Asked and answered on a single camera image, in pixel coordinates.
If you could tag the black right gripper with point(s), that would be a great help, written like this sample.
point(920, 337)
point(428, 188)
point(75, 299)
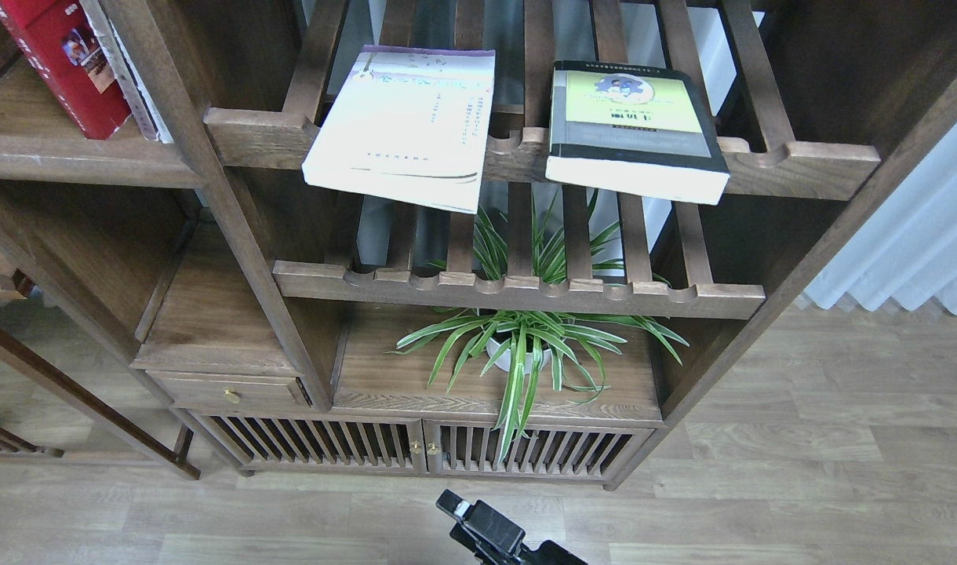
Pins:
point(495, 539)

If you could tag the thick green black book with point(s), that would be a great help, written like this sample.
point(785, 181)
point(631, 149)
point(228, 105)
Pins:
point(638, 130)

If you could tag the red paperback book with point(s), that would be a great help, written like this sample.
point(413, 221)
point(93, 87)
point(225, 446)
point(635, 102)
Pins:
point(57, 39)

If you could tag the dark wooden bookshelf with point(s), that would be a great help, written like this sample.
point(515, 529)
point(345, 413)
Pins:
point(208, 264)

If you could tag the white paperback book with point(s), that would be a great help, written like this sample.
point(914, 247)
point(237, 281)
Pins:
point(409, 124)

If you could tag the worn upright book spine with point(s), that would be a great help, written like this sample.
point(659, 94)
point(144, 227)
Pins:
point(149, 120)

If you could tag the white curtain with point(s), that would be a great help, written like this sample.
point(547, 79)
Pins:
point(907, 251)

